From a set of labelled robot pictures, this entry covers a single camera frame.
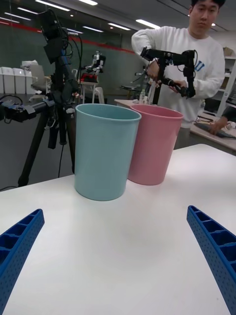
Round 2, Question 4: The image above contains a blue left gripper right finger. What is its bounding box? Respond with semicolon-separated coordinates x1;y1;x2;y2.
186;205;236;315

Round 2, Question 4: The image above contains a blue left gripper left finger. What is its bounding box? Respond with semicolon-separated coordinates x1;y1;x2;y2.
0;208;45;315

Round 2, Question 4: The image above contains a black jointed control arm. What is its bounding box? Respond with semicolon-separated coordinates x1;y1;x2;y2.
140;46;197;99

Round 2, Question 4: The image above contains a seated person's forearm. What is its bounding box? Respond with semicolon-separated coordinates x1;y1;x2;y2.
221;105;236;122

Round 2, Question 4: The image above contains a seated person's hand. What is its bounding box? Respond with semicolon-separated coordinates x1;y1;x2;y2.
210;116;230;135

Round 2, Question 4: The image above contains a person's left hand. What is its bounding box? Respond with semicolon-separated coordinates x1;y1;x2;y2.
172;80;188;95

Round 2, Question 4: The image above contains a person's right hand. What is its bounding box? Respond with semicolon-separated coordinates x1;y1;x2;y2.
147;64;161;82

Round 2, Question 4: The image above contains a pale wooden work table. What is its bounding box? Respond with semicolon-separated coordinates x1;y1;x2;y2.
114;98;236;156

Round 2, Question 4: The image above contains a pink plastic bin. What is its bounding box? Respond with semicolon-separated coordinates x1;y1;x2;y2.
127;104;184;186

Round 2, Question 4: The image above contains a dark keyboard on work table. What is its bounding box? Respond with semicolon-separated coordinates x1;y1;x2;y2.
194;122;236;140

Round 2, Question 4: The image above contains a pale blue plastic bin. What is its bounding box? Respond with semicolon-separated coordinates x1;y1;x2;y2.
74;103;142;202

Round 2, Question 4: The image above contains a black and blue boom device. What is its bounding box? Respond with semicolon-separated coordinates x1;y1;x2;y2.
0;94;51;123

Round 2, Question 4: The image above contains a white shelf unit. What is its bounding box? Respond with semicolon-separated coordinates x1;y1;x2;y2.
216;55;236;117

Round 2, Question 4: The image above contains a white storage box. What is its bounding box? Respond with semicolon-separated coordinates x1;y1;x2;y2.
13;68;27;95
1;67;15;95
25;70;34;95

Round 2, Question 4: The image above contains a white-based office chair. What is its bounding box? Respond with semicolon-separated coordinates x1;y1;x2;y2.
29;64;54;101

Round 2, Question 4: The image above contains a white plastic chair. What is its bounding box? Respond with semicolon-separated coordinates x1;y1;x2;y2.
93;86;106;104

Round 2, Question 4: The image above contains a small white humanoid robot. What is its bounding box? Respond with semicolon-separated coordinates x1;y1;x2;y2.
81;51;107;83

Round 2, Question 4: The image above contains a person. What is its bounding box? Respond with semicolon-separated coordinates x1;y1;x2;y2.
131;0;226;151

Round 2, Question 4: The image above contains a black camera tripod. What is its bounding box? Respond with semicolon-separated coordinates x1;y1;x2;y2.
18;56;82;188

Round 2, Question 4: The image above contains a black camera on tripod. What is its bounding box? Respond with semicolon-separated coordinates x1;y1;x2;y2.
38;9;68;64

